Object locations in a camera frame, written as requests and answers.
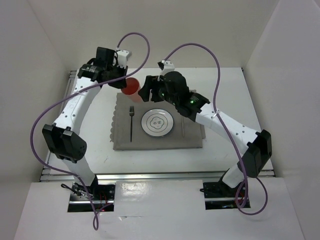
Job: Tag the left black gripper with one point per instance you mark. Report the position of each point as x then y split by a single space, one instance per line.
120 84

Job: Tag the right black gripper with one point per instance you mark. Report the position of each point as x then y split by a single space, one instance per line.
144 92

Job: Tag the red plastic cup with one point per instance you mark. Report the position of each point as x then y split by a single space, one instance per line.
131 90

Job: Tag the dark metal fork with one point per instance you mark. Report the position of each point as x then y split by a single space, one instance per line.
131 114

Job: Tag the white patterned plate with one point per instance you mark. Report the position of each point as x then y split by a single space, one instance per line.
157 122

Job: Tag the grey cloth placemat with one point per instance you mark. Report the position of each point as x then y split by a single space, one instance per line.
194 133

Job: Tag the grey table knife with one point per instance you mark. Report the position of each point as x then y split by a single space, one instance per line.
183 126

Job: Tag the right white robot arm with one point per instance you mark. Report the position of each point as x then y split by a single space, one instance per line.
255 148

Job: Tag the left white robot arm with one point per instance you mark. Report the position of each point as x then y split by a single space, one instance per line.
63 136

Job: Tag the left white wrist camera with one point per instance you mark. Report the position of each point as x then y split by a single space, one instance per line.
123 56

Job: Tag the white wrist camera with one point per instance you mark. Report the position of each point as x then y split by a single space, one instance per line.
123 56
166 66

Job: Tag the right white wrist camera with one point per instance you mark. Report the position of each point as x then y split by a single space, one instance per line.
166 66

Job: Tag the aluminium front rail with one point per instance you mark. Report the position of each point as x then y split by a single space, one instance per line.
209 176

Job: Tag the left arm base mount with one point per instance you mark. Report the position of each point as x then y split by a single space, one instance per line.
79 200

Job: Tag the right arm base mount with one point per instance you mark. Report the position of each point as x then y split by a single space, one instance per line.
218 196

